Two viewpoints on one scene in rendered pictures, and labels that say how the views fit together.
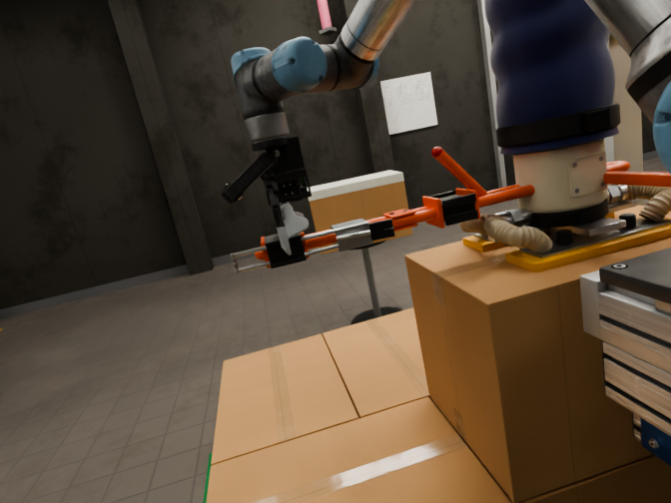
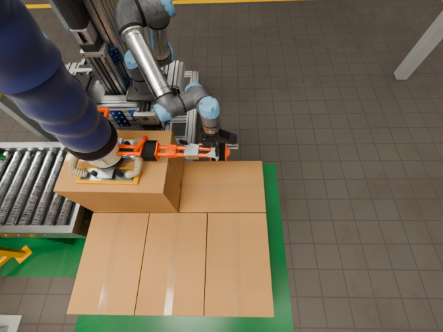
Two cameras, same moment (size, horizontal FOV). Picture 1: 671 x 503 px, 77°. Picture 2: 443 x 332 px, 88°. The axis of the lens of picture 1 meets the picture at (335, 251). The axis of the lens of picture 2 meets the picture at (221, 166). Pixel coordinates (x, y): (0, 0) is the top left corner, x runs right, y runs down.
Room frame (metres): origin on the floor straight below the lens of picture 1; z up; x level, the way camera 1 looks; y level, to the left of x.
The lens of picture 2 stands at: (1.38, 0.24, 2.09)
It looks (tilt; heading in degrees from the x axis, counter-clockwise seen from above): 63 degrees down; 193
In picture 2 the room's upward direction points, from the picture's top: 4 degrees counter-clockwise
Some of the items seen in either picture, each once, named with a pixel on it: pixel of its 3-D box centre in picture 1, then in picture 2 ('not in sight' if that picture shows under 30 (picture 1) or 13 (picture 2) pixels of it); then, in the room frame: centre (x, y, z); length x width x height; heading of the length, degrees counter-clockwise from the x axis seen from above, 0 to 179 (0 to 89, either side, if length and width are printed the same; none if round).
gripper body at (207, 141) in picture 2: (282, 172); (211, 135); (0.81, 0.07, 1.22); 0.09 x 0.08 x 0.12; 97
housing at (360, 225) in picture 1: (350, 234); (192, 152); (0.83, -0.04, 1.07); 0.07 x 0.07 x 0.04; 7
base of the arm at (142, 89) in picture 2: not in sight; (144, 80); (0.39, -0.44, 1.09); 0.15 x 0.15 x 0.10
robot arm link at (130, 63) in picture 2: not in sight; (138, 63); (0.38, -0.43, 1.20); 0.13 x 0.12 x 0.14; 129
